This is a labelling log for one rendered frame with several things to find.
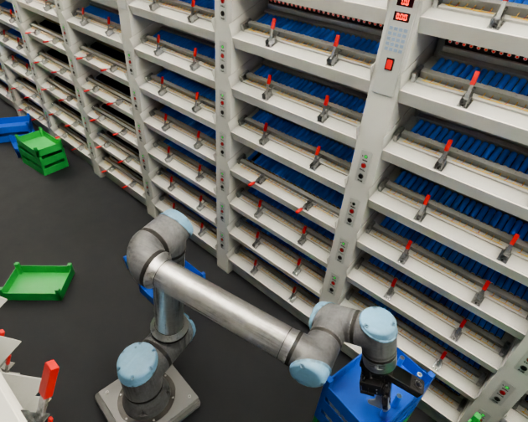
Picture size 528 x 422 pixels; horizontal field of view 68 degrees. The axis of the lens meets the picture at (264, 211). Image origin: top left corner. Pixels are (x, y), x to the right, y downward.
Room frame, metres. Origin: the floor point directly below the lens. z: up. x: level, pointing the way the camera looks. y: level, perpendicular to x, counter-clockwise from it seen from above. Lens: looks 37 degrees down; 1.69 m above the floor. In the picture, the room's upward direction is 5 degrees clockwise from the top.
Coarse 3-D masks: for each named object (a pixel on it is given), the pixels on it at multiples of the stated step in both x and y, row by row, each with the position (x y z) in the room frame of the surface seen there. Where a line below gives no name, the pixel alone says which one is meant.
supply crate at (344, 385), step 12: (408, 360) 0.76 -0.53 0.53; (348, 372) 0.73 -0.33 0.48; (360, 372) 0.73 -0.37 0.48; (324, 384) 0.65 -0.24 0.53; (336, 384) 0.68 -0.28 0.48; (348, 384) 0.68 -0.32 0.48; (336, 396) 0.61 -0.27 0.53; (348, 396) 0.64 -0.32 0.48; (360, 396) 0.65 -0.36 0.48; (372, 396) 0.65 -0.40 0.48; (408, 396) 0.66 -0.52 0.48; (336, 408) 0.60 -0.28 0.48; (348, 408) 0.58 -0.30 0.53; (360, 408) 0.61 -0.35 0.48; (372, 408) 0.61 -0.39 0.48; (396, 408) 0.62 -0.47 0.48; (348, 420) 0.57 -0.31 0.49; (360, 420) 0.57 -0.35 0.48; (372, 420) 0.57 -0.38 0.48; (384, 420) 0.58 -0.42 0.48
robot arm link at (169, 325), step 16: (160, 224) 0.88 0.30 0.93; (176, 224) 0.90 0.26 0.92; (160, 240) 0.83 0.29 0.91; (176, 240) 0.87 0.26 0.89; (176, 256) 0.88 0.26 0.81; (160, 304) 0.88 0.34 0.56; (176, 304) 0.89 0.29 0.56; (160, 320) 0.88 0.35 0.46; (176, 320) 0.90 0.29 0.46; (160, 336) 0.88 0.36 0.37; (176, 336) 0.89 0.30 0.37; (192, 336) 0.96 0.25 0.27; (176, 352) 0.87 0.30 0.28
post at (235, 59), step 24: (216, 0) 1.63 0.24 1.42; (240, 0) 1.61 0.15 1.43; (264, 0) 1.72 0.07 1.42; (216, 24) 1.63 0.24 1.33; (216, 48) 1.63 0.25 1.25; (216, 72) 1.63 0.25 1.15; (216, 96) 1.63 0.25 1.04; (216, 120) 1.64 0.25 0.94; (216, 144) 1.64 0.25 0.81; (240, 144) 1.63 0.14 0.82; (216, 168) 1.64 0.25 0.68; (216, 192) 1.64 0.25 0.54
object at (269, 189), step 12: (240, 156) 1.63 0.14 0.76; (240, 168) 1.58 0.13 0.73; (252, 180) 1.50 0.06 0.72; (264, 192) 1.45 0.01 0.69; (276, 192) 1.42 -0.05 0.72; (288, 204) 1.36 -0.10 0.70; (300, 204) 1.33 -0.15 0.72; (312, 216) 1.27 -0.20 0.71; (324, 216) 1.26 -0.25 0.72; (324, 228) 1.25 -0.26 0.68
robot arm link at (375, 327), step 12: (360, 312) 0.66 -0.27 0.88; (372, 312) 0.64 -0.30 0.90; (384, 312) 0.64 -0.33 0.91; (360, 324) 0.61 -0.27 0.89; (372, 324) 0.61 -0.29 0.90; (384, 324) 0.61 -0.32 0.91; (360, 336) 0.60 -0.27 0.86; (372, 336) 0.58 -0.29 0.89; (384, 336) 0.58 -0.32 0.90; (396, 336) 0.60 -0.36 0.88; (372, 348) 0.58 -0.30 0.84; (384, 348) 0.58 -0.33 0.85; (396, 348) 0.60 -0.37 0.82; (372, 360) 0.58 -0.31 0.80; (384, 360) 0.57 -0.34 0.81
